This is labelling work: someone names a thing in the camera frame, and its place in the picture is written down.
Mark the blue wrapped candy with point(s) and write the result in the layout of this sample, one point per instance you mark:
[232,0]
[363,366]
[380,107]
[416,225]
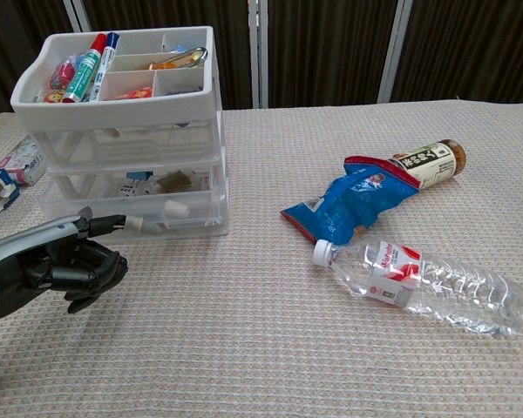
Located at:
[79,57]

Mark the blue snack bag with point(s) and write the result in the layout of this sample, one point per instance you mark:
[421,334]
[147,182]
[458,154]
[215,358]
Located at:
[344,204]

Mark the beige woven tablecloth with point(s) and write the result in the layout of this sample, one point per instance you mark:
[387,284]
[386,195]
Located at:
[244,348]

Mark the white die with black pips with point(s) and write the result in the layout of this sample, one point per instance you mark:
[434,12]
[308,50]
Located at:
[126,190]

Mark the white plastic drawer organizer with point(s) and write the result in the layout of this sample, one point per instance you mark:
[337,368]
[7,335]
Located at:
[113,113]

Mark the red candy packet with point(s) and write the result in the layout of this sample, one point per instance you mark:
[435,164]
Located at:
[135,92]

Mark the blue cap white marker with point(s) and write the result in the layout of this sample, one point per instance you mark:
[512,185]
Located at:
[104,61]

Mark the red wrapped candy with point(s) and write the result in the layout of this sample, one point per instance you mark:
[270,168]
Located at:
[64,72]

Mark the blue foil packet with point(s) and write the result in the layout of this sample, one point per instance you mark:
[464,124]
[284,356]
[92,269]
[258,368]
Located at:
[178,46]

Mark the red cap green marker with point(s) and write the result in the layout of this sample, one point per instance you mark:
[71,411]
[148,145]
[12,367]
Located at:
[83,69]

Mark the brown sauce bottle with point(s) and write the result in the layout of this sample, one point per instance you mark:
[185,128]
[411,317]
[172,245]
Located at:
[431,163]

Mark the black folding screen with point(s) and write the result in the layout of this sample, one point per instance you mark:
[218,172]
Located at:
[331,43]

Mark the brown wrapped packet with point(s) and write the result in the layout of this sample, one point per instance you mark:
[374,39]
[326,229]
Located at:
[174,180]

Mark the blue binder clip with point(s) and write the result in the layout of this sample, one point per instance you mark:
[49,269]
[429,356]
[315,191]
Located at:
[138,176]

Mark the clear plastic water bottle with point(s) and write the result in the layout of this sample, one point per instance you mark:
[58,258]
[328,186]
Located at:
[418,278]

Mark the clear plastic drawer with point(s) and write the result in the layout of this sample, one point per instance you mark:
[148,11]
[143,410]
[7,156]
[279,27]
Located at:
[192,224]
[100,180]
[126,143]

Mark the floral pink green carton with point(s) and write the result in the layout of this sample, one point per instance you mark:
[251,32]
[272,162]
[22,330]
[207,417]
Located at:
[24,165]

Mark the small white cylinder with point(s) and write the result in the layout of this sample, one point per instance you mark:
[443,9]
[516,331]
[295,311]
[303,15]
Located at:
[176,209]

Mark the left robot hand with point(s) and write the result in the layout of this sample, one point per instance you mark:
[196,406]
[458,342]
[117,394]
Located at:
[26,270]

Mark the yellow lion candy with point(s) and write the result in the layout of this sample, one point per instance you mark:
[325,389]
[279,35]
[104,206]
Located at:
[53,96]

